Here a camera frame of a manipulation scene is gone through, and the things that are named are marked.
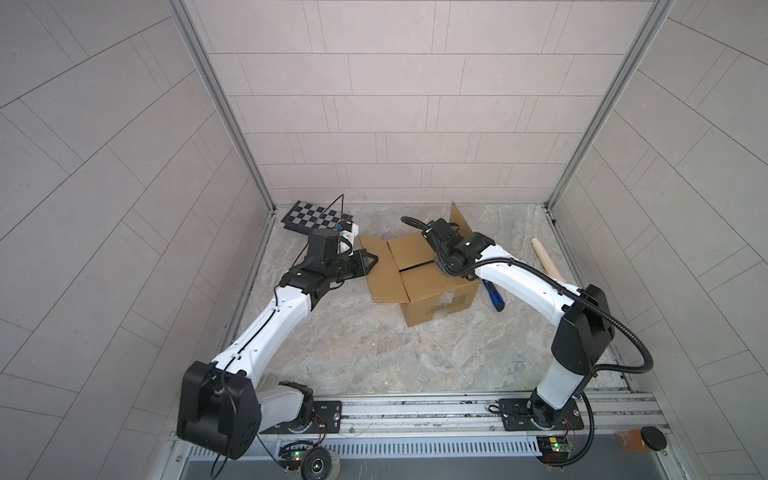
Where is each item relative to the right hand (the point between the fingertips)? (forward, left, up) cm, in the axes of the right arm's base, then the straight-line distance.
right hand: (451, 256), depth 86 cm
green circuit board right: (-45, -17, -15) cm, 51 cm away
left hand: (-4, +19, +7) cm, 21 cm away
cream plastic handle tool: (+4, -33, -11) cm, 35 cm away
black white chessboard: (+27, +49, -8) cm, 56 cm away
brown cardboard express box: (-5, +15, +2) cm, 16 cm away
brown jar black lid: (-45, -33, -6) cm, 56 cm away
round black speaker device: (-45, +33, -2) cm, 56 cm away
